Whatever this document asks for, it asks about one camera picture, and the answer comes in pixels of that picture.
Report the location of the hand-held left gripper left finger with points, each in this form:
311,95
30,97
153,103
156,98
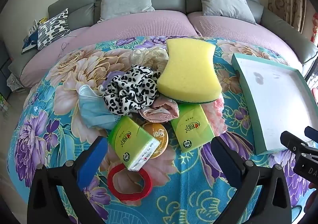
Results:
92,162

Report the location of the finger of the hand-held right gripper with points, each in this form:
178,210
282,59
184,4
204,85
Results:
290,140
311,132

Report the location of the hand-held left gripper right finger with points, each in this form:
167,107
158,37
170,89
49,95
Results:
228,162

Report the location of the pink fluffy cloth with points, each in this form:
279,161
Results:
215,114

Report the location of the teal tray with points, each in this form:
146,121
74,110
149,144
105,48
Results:
273,94

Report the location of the blue face mask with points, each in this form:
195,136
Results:
94,112

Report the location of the green tissue pack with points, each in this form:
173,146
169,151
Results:
191,127
129,139

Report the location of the leopard print scrunchie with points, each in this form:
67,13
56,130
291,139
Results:
129,92

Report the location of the pink printed underwear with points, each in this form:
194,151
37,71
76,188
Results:
159,112

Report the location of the yellow sponge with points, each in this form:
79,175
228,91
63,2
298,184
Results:
188,70

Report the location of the cream lace cloth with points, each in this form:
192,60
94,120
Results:
151,57

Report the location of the gold round tin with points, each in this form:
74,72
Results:
159,134

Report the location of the purple paper packet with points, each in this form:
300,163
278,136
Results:
109,78

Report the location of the floral printed blanket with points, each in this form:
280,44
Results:
74,77

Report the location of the white plastic bag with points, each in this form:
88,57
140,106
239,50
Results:
15,82

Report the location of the pink quilted sofa cover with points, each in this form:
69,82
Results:
236,30
124,27

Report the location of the dark grey cabinet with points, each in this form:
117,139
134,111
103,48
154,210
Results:
3,70

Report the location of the black and white patterned pillow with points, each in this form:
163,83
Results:
53,27

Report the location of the upright books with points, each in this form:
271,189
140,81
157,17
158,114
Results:
41,22

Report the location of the grey pillow with pink band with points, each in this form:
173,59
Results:
223,3

